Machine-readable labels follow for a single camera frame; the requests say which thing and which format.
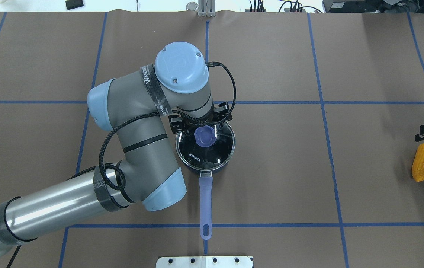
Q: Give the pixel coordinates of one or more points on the dark blue saucepan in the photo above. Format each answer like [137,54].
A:
[205,195]

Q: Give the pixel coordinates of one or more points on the glass pot lid blue knob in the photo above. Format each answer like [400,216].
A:
[206,149]

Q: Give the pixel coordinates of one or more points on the black lid-side gripper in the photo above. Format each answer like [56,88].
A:
[175,123]

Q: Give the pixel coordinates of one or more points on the white pedestal column with base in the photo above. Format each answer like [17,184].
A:
[205,262]

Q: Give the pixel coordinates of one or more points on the silver blue lid-side robot arm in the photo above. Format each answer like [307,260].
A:
[136,162]

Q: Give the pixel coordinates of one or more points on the black lid-side wrist camera mount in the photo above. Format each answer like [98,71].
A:
[183,121]

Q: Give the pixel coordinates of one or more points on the aluminium frame post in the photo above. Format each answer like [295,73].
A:
[206,8]

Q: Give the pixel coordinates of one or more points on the black laptop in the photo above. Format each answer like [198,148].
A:
[373,6]

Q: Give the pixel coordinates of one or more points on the yellow corn cob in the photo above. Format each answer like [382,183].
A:
[417,169]

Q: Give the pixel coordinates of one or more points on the small black device on table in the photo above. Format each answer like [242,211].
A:
[73,4]

